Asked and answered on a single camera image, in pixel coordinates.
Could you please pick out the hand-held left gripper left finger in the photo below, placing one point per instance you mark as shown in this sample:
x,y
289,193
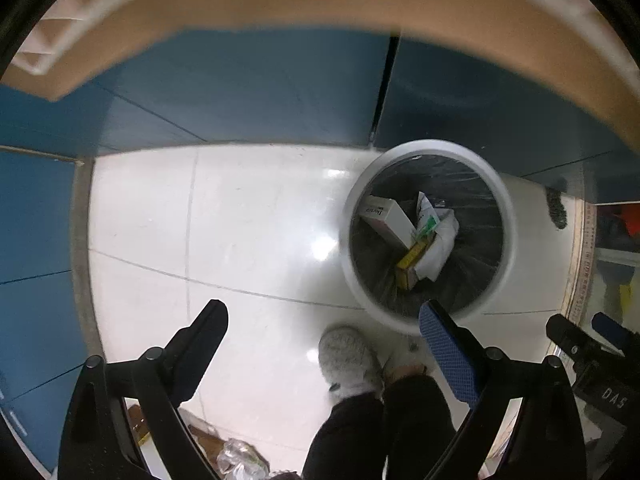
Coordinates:
x,y
187,377

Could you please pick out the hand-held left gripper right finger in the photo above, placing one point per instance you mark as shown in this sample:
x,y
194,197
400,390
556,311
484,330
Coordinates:
x,y
447,357

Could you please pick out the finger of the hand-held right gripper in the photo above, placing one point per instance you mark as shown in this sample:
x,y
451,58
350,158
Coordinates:
x,y
567,332
607,326

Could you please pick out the white round waste bin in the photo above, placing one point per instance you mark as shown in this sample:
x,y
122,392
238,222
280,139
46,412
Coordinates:
x,y
505,260

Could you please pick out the grey fluffy slipper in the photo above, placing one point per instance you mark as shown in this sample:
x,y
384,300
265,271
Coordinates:
x,y
347,357
402,355

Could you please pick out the person's right leg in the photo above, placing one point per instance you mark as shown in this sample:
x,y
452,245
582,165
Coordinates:
x,y
417,415

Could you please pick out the person's leg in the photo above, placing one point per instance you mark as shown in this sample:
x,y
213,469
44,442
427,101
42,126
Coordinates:
x,y
417,415
345,435

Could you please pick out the brown cardboard piece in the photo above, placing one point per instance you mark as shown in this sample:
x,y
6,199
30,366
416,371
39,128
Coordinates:
x,y
205,442

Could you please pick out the wooden shelf unit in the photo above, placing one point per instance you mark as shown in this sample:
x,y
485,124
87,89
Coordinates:
x,y
582,260

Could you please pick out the clear crumpled plastic wrap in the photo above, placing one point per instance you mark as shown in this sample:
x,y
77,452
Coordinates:
x,y
240,460

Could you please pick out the yellow carton box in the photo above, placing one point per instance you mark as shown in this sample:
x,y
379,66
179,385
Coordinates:
x,y
411,262

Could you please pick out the orange item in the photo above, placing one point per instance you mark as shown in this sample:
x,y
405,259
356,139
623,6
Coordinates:
x,y
631,222

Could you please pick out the crumpled white paper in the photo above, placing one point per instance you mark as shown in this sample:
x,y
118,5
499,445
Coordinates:
x,y
440,250

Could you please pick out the black fuzzy brush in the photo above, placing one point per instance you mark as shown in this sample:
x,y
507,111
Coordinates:
x,y
556,208

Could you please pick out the person's left leg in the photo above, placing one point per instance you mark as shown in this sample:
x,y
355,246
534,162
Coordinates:
x,y
345,435

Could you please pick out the black bin liner bag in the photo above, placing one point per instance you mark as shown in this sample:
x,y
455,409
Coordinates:
x,y
475,220

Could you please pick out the white packet with green print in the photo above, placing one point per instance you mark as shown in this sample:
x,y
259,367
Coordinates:
x,y
427,217

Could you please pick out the white carton box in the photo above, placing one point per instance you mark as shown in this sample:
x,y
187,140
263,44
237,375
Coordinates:
x,y
392,220

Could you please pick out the white ribbed panel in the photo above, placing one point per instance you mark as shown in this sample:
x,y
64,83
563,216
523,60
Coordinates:
x,y
55,35

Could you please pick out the beige wooden table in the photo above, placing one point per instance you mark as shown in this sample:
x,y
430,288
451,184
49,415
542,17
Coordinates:
x,y
310,0

